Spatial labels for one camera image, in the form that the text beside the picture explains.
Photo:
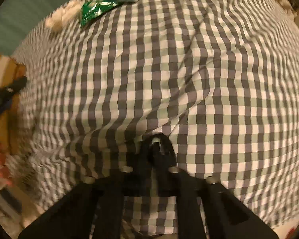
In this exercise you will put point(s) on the green snack packet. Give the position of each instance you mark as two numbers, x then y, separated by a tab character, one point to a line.
94	9

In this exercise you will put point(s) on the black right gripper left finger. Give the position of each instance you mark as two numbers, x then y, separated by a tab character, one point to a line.
95	210

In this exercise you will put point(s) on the checkered bed sheet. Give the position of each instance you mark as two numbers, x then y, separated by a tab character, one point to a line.
219	77

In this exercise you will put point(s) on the brown cardboard box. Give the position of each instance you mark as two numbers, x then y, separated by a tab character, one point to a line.
9	120

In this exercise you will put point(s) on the cream plush toy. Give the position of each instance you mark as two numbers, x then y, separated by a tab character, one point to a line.
63	15

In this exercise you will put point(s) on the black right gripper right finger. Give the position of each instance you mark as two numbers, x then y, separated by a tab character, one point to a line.
205	208

